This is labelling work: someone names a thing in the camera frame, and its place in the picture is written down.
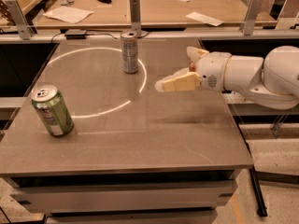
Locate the white paper sheet right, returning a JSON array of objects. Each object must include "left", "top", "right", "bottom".
[{"left": 187, "top": 12, "right": 224, "bottom": 27}]

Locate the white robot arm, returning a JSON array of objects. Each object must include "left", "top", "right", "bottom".
[{"left": 155, "top": 46, "right": 299, "bottom": 110}]

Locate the orange apple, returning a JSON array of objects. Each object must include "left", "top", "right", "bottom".
[{"left": 189, "top": 62, "right": 196, "bottom": 72}]

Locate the silver redbull can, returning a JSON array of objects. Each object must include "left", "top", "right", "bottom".
[{"left": 121, "top": 31, "right": 138, "bottom": 74}]

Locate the middle metal bracket post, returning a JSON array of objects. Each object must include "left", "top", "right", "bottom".
[{"left": 129, "top": 0, "right": 146, "bottom": 38}]

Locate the right metal bracket post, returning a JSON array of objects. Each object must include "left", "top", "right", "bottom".
[{"left": 240, "top": 0, "right": 263, "bottom": 35}]

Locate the left metal bracket post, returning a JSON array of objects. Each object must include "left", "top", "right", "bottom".
[{"left": 5, "top": 0, "right": 34, "bottom": 40}]

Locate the green soda can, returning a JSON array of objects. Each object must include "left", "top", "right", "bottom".
[{"left": 31, "top": 85, "right": 74, "bottom": 136}]

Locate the black power adapter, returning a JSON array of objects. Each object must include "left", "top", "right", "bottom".
[{"left": 64, "top": 29, "right": 87, "bottom": 39}]

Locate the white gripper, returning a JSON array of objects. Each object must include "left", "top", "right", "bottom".
[{"left": 155, "top": 46, "right": 232, "bottom": 92}]

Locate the white paper sheet left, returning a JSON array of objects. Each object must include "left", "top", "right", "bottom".
[{"left": 44, "top": 7, "right": 93, "bottom": 24}]

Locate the black cable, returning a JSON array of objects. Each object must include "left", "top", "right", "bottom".
[{"left": 50, "top": 30, "right": 150, "bottom": 44}]

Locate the metal bracket post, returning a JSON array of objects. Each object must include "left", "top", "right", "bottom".
[
  {"left": 5, "top": 0, "right": 34, "bottom": 40},
  {"left": 240, "top": 0, "right": 263, "bottom": 35},
  {"left": 129, "top": 0, "right": 146, "bottom": 38}
]

